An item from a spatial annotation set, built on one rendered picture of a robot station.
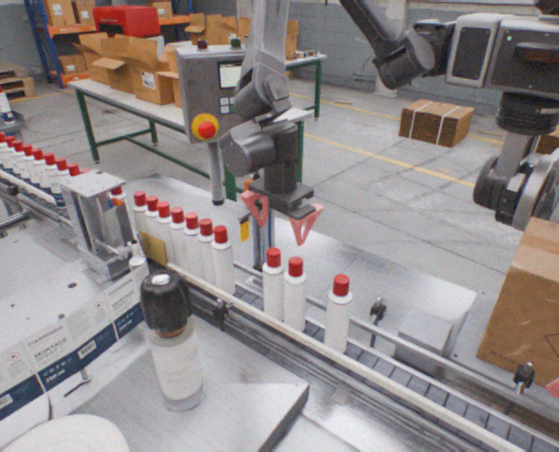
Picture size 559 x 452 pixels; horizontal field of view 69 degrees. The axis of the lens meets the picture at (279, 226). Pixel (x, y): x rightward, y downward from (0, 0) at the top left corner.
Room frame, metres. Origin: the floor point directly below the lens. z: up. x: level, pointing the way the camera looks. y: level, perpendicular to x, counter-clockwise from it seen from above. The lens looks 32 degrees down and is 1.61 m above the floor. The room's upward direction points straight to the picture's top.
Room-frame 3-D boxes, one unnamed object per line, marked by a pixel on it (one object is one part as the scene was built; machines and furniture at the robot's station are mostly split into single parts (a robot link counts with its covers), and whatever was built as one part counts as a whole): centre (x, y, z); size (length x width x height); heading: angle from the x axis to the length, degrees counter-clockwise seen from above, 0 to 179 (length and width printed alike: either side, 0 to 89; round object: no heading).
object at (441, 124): (4.57, -1.80, 0.16); 0.65 x 0.54 x 0.32; 51
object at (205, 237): (0.86, 0.18, 0.98); 0.05 x 0.05 x 0.20
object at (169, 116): (3.31, 0.84, 0.39); 2.20 x 0.80 x 0.78; 47
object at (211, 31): (6.02, 0.98, 0.97); 0.51 x 0.36 x 0.37; 140
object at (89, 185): (0.97, 0.49, 1.14); 0.14 x 0.11 x 0.01; 54
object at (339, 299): (0.64, -0.13, 0.98); 0.05 x 0.05 x 0.20
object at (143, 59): (3.22, 0.92, 0.97); 0.45 x 0.38 x 0.37; 140
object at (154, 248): (0.95, 0.36, 0.94); 0.10 x 0.01 x 0.09; 54
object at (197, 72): (0.93, 0.13, 1.38); 0.17 x 0.10 x 0.19; 109
